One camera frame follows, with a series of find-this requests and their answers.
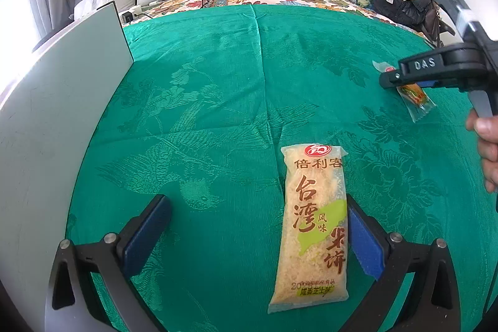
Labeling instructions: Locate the clear pack with orange snack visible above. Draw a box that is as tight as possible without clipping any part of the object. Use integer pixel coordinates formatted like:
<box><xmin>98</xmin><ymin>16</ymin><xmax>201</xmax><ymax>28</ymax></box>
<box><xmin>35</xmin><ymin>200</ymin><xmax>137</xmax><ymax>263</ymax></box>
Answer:
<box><xmin>372</xmin><ymin>61</ymin><xmax>436</xmax><ymax>123</ymax></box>

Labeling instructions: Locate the rice cracker snack pack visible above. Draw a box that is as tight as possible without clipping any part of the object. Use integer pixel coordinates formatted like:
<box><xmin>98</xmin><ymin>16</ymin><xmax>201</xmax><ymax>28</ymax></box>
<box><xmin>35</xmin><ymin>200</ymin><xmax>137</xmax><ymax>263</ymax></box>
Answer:
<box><xmin>268</xmin><ymin>143</ymin><xmax>349</xmax><ymax>313</ymax></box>

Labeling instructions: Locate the right hand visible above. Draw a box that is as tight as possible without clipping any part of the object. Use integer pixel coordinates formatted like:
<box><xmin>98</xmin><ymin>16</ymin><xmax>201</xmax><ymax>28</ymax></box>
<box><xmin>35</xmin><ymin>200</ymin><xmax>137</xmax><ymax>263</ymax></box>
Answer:
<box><xmin>465</xmin><ymin>109</ymin><xmax>498</xmax><ymax>193</ymax></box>

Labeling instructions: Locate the black bag pile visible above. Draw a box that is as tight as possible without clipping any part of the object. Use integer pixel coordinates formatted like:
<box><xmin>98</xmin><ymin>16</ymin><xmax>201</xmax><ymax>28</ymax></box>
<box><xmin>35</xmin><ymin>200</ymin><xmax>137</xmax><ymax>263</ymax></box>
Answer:
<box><xmin>371</xmin><ymin>0</ymin><xmax>456</xmax><ymax>46</ymax></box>

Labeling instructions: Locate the floral sofa cover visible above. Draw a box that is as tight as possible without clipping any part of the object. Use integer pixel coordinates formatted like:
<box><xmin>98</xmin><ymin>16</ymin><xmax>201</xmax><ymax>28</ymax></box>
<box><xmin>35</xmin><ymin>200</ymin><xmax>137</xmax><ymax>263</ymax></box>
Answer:
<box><xmin>130</xmin><ymin>0</ymin><xmax>432</xmax><ymax>43</ymax></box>

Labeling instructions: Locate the green tablecloth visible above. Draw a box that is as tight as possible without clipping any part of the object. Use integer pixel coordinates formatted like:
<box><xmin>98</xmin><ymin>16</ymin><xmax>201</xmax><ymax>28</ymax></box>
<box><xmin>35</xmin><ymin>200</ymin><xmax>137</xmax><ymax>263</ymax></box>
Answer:
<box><xmin>67</xmin><ymin>5</ymin><xmax>497</xmax><ymax>331</ymax></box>

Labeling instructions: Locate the white cardboard box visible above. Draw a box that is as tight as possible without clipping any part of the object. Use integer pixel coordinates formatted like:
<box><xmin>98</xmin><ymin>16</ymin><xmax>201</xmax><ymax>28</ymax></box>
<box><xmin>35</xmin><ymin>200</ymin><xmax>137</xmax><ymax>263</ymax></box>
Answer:
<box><xmin>1</xmin><ymin>3</ymin><xmax>133</xmax><ymax>329</ymax></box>

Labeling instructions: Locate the white plastic bag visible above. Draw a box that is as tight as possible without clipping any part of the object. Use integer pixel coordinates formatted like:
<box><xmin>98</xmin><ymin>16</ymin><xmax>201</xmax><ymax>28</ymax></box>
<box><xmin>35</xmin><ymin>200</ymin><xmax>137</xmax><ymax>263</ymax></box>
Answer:
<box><xmin>74</xmin><ymin>0</ymin><xmax>114</xmax><ymax>20</ymax></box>

